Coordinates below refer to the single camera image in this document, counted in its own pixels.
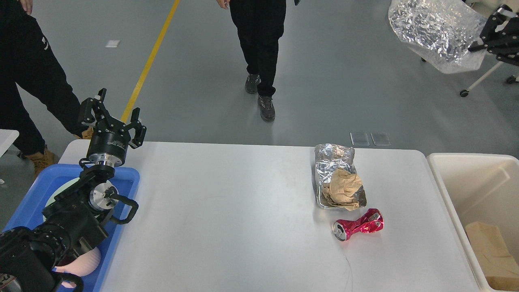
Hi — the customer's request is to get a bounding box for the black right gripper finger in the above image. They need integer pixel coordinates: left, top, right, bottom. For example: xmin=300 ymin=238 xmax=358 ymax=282
xmin=480 ymin=5 xmax=519 ymax=41
xmin=468 ymin=34 xmax=519 ymax=66

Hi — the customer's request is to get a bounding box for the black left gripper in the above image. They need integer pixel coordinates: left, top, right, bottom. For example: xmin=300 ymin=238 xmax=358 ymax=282
xmin=80 ymin=88 xmax=147 ymax=167

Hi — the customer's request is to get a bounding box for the clear plastic wrap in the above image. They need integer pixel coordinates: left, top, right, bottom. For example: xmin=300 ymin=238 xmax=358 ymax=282
xmin=388 ymin=0 xmax=487 ymax=74

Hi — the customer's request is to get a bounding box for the green plate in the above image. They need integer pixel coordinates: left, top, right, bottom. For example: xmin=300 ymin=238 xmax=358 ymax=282
xmin=44 ymin=177 xmax=79 ymax=209

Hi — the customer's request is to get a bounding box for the pink mug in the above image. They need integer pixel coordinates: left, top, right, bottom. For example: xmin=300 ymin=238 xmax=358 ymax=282
xmin=54 ymin=247 xmax=102 ymax=292

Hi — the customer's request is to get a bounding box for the aluminium foil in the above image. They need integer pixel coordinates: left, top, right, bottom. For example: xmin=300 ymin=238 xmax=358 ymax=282
xmin=314 ymin=144 xmax=359 ymax=210

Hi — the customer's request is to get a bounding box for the brown paper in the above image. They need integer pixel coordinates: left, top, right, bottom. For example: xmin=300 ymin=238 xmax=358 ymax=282
xmin=322 ymin=168 xmax=367 ymax=211

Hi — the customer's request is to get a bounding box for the crushed red can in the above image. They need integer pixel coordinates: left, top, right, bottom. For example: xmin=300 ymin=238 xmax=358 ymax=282
xmin=332 ymin=208 xmax=384 ymax=241

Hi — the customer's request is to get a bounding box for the brown paper bag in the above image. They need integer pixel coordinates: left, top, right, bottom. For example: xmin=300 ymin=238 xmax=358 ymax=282
xmin=465 ymin=221 xmax=519 ymax=292

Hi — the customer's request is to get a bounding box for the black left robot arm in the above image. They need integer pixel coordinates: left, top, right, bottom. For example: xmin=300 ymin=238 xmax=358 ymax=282
xmin=0 ymin=88 xmax=147 ymax=292

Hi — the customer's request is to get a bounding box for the white office chair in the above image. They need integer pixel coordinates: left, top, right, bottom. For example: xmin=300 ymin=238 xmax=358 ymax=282
xmin=420 ymin=0 xmax=519 ymax=97

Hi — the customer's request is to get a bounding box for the blue plastic tray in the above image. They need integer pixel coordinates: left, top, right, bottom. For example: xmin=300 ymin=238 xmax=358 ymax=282
xmin=3 ymin=164 xmax=140 ymax=292

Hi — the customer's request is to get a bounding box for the person in tan boots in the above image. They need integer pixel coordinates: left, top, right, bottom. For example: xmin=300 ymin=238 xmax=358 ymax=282
xmin=0 ymin=0 xmax=93 ymax=178

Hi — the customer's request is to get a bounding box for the white side table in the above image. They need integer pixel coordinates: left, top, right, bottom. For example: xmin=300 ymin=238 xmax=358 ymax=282
xmin=0 ymin=129 xmax=19 ymax=157

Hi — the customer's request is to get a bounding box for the white plastic bin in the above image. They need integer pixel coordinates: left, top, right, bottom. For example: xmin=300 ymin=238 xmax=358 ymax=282
xmin=427 ymin=153 xmax=519 ymax=292

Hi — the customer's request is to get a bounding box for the clear floor tile right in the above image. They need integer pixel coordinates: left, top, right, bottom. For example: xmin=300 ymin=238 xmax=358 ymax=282
xmin=370 ymin=132 xmax=392 ymax=146

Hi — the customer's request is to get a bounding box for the clear floor tile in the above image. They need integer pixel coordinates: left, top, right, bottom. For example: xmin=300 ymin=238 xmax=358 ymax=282
xmin=370 ymin=132 xmax=392 ymax=146
xmin=350 ymin=132 xmax=370 ymax=146

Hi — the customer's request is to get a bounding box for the clear floor tile left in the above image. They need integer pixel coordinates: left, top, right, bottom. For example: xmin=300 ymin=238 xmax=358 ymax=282
xmin=350 ymin=132 xmax=370 ymax=146

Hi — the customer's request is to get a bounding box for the person in grey sneakers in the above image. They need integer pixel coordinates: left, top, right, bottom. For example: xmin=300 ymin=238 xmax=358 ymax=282
xmin=217 ymin=0 xmax=287 ymax=122

